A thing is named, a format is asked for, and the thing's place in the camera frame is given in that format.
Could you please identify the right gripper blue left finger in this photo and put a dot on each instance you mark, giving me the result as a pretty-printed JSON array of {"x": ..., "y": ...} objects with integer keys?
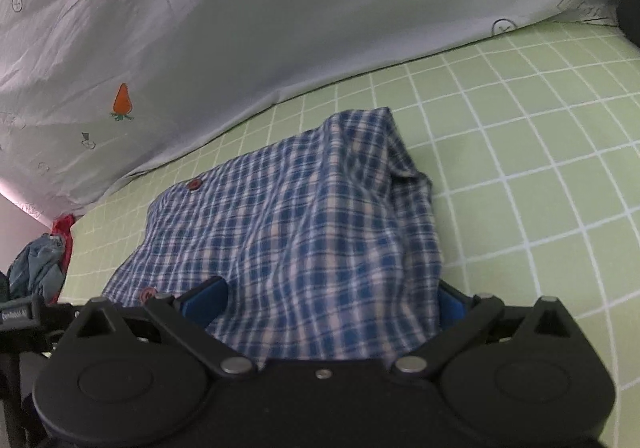
[{"x": 184, "y": 320}]

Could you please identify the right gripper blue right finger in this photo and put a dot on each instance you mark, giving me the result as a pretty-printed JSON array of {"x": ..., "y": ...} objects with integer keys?
[{"x": 464, "y": 322}]

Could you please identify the blue plaid shirt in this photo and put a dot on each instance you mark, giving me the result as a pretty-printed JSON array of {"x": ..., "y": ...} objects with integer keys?
[{"x": 326, "y": 240}]

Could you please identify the folded grey and cream clothes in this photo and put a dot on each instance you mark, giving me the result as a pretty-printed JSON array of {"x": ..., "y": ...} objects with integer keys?
[{"x": 628, "y": 17}]

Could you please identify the blue denim garment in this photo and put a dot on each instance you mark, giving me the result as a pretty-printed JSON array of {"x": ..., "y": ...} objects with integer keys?
[{"x": 37, "y": 270}]

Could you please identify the red garment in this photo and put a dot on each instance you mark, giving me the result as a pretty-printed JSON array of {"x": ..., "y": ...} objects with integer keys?
[{"x": 62, "y": 227}]

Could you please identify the green grid mat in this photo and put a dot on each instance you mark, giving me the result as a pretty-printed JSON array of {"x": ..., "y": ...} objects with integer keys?
[{"x": 531, "y": 140}]

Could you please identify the white printed carrot sheet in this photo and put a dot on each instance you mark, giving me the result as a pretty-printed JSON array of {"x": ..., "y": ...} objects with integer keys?
[{"x": 97, "y": 92}]

